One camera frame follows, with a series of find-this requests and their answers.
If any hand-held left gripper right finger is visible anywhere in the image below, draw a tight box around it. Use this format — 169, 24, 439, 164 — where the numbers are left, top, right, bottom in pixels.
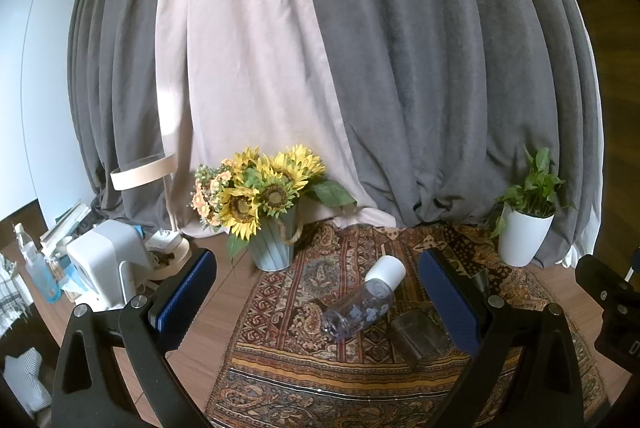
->
417, 248, 586, 428

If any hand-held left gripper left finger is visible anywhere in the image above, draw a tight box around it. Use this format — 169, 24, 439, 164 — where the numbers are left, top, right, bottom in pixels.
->
50, 247, 218, 428

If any smoky clear glass cup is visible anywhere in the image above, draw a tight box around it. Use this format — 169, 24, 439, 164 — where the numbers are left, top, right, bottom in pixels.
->
387, 309, 452, 367

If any small grey metal cone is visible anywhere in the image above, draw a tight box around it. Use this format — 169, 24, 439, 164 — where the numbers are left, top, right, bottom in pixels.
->
470, 271, 493, 295

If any clear floral bottle white cap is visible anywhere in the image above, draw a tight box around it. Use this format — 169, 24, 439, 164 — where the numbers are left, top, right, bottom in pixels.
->
321, 255, 407, 342

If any white countertop appliance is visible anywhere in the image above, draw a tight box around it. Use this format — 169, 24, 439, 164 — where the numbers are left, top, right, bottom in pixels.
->
65, 220, 149, 309

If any white plant pot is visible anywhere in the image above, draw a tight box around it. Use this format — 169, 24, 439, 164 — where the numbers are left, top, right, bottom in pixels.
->
497, 203, 556, 267

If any pale blue ribbed bucket vase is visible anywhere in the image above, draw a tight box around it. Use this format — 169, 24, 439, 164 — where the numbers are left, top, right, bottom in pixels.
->
247, 202, 304, 272

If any sunflower bouquet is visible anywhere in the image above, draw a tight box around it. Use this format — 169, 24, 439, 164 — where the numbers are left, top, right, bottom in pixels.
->
190, 144, 359, 265

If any green potted plant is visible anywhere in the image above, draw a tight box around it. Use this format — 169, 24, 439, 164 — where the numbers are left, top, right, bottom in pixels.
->
489, 146, 577, 239

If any stack of books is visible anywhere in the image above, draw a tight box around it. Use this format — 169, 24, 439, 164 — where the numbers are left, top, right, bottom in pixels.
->
39, 200, 94, 255

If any white sheer curtain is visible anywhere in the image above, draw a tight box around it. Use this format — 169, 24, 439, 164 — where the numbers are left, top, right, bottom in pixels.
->
559, 42, 602, 269

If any clear bottle with blue liquid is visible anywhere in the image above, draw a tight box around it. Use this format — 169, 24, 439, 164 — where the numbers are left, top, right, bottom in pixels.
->
13, 223, 62, 305

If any patterned paisley table cloth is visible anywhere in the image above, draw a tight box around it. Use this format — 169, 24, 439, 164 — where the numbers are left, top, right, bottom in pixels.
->
205, 220, 610, 428

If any white striped cushion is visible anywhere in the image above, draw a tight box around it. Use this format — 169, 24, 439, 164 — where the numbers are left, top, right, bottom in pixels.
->
2, 347, 54, 415

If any grey curtain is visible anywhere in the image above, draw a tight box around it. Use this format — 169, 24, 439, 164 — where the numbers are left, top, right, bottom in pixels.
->
67, 0, 202, 231
295, 0, 607, 269

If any beige curtain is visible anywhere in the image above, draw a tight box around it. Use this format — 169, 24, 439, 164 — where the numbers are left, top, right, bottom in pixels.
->
154, 0, 401, 239

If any wooden ring desk lamp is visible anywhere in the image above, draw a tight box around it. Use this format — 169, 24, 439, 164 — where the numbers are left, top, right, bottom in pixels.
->
110, 151, 202, 281

